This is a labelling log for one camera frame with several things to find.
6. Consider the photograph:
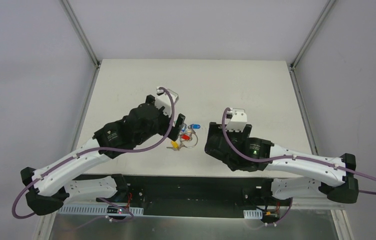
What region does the aluminium frame rail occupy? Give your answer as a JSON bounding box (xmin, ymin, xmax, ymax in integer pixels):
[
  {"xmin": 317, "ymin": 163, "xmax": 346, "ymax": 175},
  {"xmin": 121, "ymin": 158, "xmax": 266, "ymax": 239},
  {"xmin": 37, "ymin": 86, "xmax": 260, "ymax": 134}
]
[{"xmin": 292, "ymin": 197, "xmax": 345, "ymax": 210}]

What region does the yellow key tag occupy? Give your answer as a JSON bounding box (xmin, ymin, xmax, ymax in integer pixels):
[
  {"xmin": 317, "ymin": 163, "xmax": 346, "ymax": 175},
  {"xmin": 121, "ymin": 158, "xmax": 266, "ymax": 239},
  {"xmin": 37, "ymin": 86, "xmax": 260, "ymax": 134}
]
[{"xmin": 167, "ymin": 141, "xmax": 180, "ymax": 151}]

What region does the large silver keyring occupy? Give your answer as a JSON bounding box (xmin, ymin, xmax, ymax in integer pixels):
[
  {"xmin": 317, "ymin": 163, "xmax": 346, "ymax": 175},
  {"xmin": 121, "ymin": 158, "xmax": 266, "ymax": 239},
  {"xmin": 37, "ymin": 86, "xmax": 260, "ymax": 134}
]
[{"xmin": 179, "ymin": 129, "xmax": 199, "ymax": 149}]

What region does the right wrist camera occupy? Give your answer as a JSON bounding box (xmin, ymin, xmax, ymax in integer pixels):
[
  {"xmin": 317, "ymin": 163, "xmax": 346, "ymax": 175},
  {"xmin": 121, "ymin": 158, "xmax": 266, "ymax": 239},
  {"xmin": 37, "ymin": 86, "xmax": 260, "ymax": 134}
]
[{"xmin": 223, "ymin": 108, "xmax": 247, "ymax": 132}]

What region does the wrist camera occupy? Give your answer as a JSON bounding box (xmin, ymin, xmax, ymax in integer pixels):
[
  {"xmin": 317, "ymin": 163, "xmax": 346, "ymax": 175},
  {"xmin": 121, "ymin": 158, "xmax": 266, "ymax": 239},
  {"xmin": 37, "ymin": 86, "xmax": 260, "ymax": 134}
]
[
  {"xmin": 223, "ymin": 108, "xmax": 247, "ymax": 132},
  {"xmin": 154, "ymin": 86, "xmax": 179, "ymax": 117}
]

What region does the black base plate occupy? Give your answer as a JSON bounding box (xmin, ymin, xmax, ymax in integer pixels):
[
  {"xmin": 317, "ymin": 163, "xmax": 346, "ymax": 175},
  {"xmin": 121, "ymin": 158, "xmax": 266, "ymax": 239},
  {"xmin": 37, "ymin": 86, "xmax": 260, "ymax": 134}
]
[{"xmin": 81, "ymin": 173, "xmax": 328, "ymax": 220}]

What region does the blue tag key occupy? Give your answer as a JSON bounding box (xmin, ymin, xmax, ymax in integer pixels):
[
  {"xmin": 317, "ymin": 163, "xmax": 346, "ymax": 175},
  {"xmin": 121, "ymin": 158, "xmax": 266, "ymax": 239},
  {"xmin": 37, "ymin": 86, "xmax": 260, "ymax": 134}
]
[{"xmin": 188, "ymin": 124, "xmax": 201, "ymax": 130}]

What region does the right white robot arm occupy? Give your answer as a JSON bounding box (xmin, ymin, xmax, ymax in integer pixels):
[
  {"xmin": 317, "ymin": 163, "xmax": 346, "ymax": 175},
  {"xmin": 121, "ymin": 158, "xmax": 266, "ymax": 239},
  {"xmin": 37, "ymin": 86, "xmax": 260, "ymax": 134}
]
[{"xmin": 204, "ymin": 122, "xmax": 359, "ymax": 205}]

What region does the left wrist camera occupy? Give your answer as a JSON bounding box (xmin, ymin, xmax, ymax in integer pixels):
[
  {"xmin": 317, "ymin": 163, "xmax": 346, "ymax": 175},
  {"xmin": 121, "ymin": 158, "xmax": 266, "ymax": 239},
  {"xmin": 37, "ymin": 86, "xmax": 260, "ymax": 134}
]
[{"xmin": 154, "ymin": 86, "xmax": 179, "ymax": 117}]

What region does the red key tag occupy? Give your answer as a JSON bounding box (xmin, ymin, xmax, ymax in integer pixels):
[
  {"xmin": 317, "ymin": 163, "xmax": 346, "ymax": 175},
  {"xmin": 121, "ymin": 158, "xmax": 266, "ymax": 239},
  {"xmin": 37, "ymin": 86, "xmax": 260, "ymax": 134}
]
[{"xmin": 180, "ymin": 134, "xmax": 191, "ymax": 141}]

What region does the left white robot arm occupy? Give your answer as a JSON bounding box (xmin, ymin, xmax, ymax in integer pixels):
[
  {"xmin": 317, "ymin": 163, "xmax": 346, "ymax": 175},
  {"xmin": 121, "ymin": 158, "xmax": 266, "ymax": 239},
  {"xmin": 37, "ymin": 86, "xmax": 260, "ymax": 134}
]
[{"xmin": 20, "ymin": 87, "xmax": 185, "ymax": 216}]

